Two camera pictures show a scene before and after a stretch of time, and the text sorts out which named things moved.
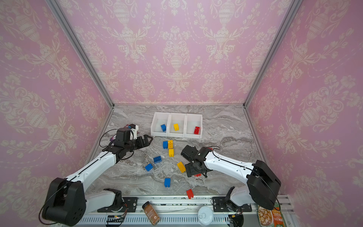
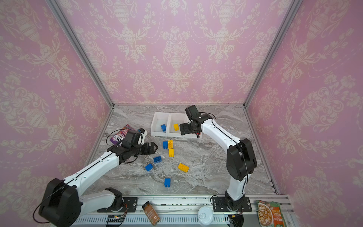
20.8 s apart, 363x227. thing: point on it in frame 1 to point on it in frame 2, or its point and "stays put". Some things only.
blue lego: x=163 y=127 stays put
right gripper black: x=190 y=170 to x=186 y=125
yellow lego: x=176 y=126 stays put
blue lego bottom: x=167 y=182 stays put
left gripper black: x=147 y=142 to x=148 y=151
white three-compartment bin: x=187 y=123 stays put
